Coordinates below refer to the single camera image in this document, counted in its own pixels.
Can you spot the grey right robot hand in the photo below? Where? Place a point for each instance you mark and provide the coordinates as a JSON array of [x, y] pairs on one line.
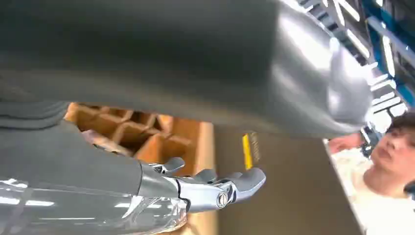
[[194, 65]]

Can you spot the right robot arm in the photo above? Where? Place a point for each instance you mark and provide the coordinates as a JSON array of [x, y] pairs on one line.
[[29, 115]]

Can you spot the wooden compartment box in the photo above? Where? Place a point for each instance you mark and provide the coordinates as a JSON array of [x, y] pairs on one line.
[[162, 147]]

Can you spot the pale printed card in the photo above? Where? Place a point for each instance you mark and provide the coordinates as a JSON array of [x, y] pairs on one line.
[[103, 142]]

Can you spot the grey laptop with yellow sticker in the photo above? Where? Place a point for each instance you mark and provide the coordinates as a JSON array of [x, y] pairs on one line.
[[291, 194]]

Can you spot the person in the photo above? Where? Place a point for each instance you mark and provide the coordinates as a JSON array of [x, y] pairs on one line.
[[389, 155]]

